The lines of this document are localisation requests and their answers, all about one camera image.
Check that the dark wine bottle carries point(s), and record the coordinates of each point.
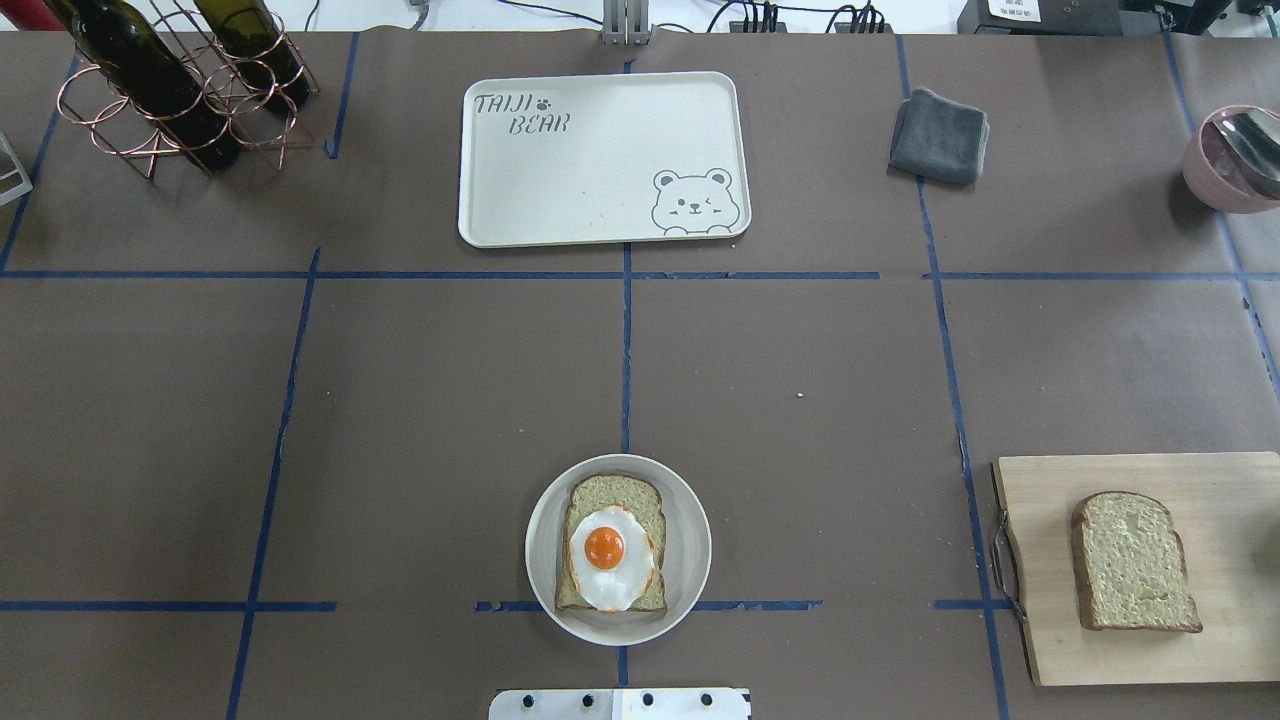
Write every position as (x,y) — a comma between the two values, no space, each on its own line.
(266,63)
(115,36)

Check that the dark wine bottle right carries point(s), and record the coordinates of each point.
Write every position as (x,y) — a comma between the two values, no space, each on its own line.
(266,63)

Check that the cream bear serving tray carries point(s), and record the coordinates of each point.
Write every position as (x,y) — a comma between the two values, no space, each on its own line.
(557,161)

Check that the pink bowl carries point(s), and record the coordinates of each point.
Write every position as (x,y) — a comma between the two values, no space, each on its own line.
(1212,174)

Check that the white metal object edge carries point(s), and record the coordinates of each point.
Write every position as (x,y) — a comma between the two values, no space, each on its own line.
(15,181)

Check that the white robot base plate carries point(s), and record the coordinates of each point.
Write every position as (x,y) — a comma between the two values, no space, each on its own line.
(623,703)

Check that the grey folded cloth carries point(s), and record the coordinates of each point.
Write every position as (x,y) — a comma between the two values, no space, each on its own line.
(939,138)

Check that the fried egg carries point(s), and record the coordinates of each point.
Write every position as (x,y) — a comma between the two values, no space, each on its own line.
(613,560)

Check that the dark wine bottle left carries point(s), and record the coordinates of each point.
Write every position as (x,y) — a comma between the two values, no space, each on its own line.
(115,36)

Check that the wooden cutting board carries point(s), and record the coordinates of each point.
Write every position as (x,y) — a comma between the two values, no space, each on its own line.
(1225,508)

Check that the black box with label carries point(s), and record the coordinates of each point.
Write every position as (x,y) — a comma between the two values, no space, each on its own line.
(1063,18)

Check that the white round plate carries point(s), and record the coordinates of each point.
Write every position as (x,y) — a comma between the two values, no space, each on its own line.
(688,552)

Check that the copper wire bottle rack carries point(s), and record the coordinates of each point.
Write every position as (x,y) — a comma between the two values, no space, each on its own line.
(204,81)

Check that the metal spoon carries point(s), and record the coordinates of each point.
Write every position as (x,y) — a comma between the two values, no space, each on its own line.
(1251,138)

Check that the metal cutting board handle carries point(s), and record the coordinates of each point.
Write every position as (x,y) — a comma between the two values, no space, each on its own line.
(1004,567)

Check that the bread slice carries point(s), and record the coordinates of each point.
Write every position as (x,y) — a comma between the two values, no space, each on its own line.
(1130,567)
(643,500)

